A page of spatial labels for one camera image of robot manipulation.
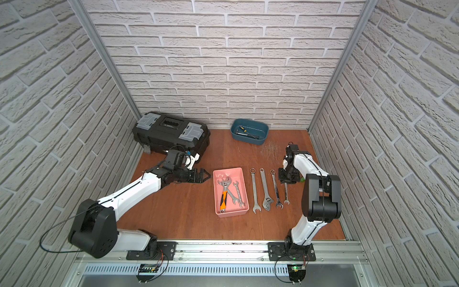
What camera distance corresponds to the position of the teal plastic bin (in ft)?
3.72

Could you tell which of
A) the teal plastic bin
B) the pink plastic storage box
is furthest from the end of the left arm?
the teal plastic bin

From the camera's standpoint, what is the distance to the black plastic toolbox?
938 mm

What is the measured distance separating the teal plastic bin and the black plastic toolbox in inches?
8.7
